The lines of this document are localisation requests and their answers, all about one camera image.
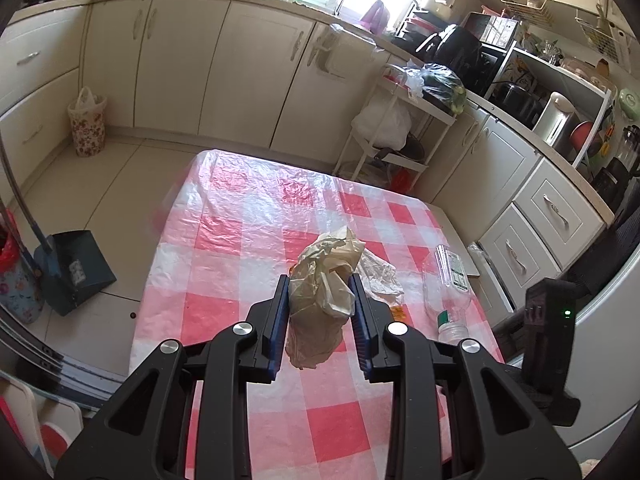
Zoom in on orange peel piece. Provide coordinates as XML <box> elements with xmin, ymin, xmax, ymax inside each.
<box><xmin>390</xmin><ymin>307</ymin><xmax>407</xmax><ymax>323</ymax></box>

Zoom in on white paper tissue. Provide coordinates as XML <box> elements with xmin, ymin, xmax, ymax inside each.
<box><xmin>357</xmin><ymin>248</ymin><xmax>405</xmax><ymax>307</ymax></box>

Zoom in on beige plastic bag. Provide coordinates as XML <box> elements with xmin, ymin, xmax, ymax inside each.
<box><xmin>285</xmin><ymin>226</ymin><xmax>364</xmax><ymax>370</ymax></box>

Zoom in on white refrigerator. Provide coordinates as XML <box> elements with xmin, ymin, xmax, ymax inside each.
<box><xmin>558</xmin><ymin>237</ymin><xmax>639</xmax><ymax>462</ymax></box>

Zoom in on clear plastic bottle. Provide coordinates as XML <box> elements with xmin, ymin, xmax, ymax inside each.
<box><xmin>423</xmin><ymin>244</ymin><xmax>472</xmax><ymax>346</ymax></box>

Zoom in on black blender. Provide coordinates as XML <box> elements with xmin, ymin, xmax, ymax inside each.
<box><xmin>592</xmin><ymin>125</ymin><xmax>639</xmax><ymax>212</ymax></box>

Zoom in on red bowl on shelf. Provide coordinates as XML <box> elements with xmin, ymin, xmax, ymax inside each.
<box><xmin>570</xmin><ymin>122</ymin><xmax>593</xmax><ymax>154</ymax></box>

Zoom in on white electric kettle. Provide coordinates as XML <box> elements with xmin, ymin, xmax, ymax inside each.
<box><xmin>533</xmin><ymin>92</ymin><xmax>577</xmax><ymax>148</ymax></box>

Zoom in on dark teal dustpan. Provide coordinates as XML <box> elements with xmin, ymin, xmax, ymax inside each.
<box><xmin>34</xmin><ymin>230</ymin><xmax>117</xmax><ymax>316</ymax></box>

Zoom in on floral fabric bag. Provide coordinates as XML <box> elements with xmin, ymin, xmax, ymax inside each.
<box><xmin>0</xmin><ymin>254</ymin><xmax>44</xmax><ymax>325</ymax></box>

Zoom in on white shelf unit on counter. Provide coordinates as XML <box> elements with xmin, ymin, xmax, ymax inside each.
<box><xmin>484</xmin><ymin>41</ymin><xmax>614</xmax><ymax>168</ymax></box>

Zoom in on black cooking pot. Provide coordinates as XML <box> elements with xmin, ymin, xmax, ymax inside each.
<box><xmin>490</xmin><ymin>81</ymin><xmax>542</xmax><ymax>129</ymax></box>

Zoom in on white metal trolley rack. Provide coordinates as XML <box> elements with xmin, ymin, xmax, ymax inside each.
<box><xmin>333</xmin><ymin>63</ymin><xmax>466</xmax><ymax>181</ymax></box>

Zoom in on pink checkered plastic tablecloth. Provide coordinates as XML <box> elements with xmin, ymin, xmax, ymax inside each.
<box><xmin>128</xmin><ymin>148</ymin><xmax>504</xmax><ymax>480</ymax></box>

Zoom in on white plastic bag on trolley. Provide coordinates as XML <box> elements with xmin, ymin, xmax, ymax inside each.
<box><xmin>352</xmin><ymin>92</ymin><xmax>412</xmax><ymax>151</ymax></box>

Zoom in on dark bag of vegetables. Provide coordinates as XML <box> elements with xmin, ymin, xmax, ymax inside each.
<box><xmin>420</xmin><ymin>63</ymin><xmax>466</xmax><ymax>117</ymax></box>

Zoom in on black air fryer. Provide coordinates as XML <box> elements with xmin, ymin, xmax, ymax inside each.
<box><xmin>416</xmin><ymin>24</ymin><xmax>482</xmax><ymax>93</ymax></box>

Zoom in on purple bottle by sink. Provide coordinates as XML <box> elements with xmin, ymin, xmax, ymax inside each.
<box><xmin>359</xmin><ymin>0</ymin><xmax>390</xmax><ymax>35</ymax></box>

